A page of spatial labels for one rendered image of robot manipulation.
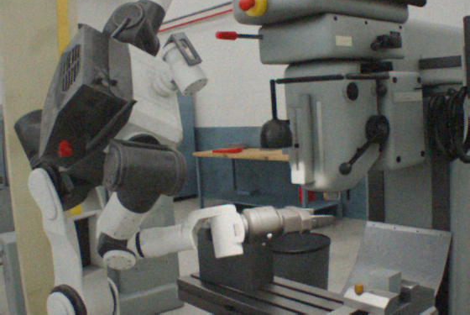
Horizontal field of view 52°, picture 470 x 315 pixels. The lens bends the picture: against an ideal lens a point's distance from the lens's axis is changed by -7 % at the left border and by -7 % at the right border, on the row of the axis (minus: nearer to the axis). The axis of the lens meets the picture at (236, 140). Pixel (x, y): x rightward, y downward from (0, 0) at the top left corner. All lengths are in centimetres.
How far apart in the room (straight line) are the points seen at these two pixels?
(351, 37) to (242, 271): 79
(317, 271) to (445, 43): 201
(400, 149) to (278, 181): 620
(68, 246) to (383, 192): 98
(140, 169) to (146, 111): 15
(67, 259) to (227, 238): 46
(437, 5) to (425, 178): 443
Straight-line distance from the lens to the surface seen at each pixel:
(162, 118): 113
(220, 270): 167
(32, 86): 270
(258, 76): 766
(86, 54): 111
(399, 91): 138
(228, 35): 122
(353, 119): 124
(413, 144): 143
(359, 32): 125
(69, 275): 144
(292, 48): 123
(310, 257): 324
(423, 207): 163
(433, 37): 159
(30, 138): 144
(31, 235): 273
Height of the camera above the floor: 153
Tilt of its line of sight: 4 degrees down
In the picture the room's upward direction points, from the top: 4 degrees counter-clockwise
